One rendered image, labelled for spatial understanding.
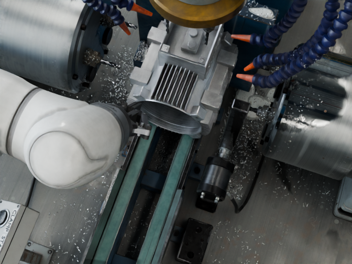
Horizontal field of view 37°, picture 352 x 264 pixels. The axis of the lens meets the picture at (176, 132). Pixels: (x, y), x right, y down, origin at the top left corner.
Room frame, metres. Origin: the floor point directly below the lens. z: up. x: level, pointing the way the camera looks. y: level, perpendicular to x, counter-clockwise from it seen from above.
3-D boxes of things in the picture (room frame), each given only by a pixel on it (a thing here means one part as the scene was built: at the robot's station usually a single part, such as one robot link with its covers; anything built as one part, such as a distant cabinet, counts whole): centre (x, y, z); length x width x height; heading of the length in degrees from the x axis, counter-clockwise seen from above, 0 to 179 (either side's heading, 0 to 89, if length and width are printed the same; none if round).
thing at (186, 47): (0.51, -0.02, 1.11); 0.12 x 0.11 x 0.07; 162
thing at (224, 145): (0.32, -0.11, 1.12); 0.04 x 0.03 x 0.26; 164
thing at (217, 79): (0.48, -0.01, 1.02); 0.20 x 0.19 x 0.19; 162
